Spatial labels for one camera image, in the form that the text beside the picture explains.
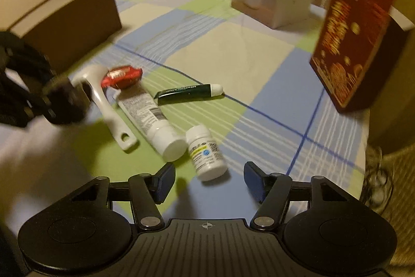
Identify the red gift box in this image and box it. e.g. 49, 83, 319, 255
309, 0, 410, 114

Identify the checked tablecloth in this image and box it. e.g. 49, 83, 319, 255
0, 0, 372, 232

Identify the small white bottle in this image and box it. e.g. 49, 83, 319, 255
185, 124, 228, 182

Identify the brown cardboard box container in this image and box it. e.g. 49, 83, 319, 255
6, 0, 122, 73

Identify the white plastic spoon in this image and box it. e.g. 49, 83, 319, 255
70, 65, 139, 152

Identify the white cream tube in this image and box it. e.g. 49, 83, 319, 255
117, 91, 188, 162

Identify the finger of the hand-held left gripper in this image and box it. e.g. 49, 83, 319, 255
42, 75, 78, 94
31, 102, 70, 126

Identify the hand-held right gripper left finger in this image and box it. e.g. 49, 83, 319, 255
70, 162, 177, 230

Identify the red snack packet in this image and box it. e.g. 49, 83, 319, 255
100, 65, 144, 90

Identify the tangled cable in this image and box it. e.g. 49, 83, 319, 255
363, 147, 394, 209

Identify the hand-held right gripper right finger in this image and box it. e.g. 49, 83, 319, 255
243, 161, 350, 230

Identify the green lip gel tube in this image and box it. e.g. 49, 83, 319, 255
154, 84, 225, 106

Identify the beige cushioned chair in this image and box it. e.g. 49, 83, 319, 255
365, 121, 415, 232

